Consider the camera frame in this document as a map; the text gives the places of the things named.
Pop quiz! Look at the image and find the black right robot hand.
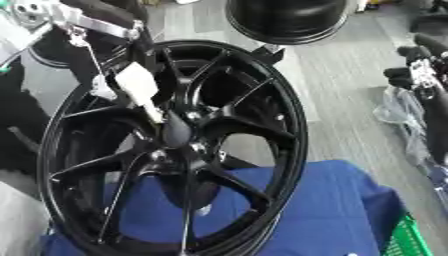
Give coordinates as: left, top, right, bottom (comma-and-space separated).
381, 33, 448, 100

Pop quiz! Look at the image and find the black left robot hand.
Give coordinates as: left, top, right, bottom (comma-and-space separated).
50, 0, 195, 150

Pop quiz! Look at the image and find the black round wheel rim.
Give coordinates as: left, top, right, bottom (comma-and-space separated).
224, 0, 352, 46

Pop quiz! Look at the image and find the black wheel stand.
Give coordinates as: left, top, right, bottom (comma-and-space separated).
250, 43, 287, 66

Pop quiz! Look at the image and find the black spoked wheel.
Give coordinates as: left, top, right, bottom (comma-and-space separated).
35, 39, 312, 256

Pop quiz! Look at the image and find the black office chair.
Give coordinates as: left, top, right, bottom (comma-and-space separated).
407, 0, 448, 34

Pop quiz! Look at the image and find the clear plastic bag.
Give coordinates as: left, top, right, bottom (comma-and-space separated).
372, 85, 431, 168

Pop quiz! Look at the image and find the black round tyre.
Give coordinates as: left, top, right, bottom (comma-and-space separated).
24, 29, 81, 70

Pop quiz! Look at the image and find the green plastic crate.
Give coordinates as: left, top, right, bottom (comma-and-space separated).
378, 213, 438, 256

